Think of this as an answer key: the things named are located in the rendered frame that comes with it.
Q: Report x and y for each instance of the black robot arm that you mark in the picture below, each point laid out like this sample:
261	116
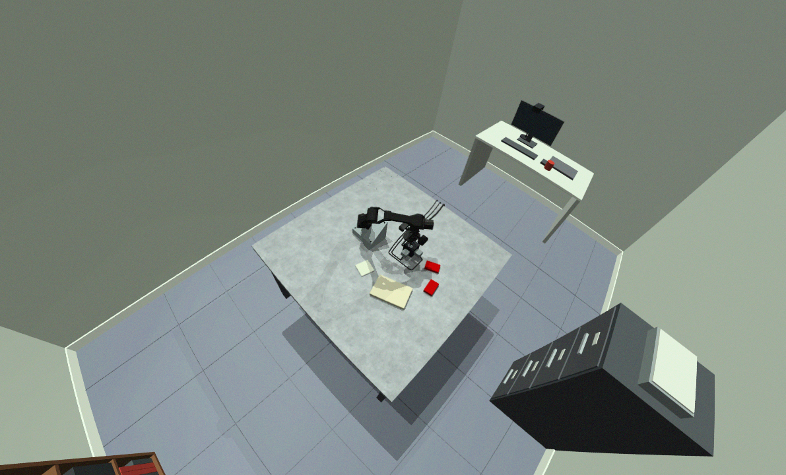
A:
416	221

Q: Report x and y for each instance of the red cube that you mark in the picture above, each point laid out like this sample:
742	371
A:
432	267
431	287

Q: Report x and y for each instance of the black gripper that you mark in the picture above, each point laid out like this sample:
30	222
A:
421	240

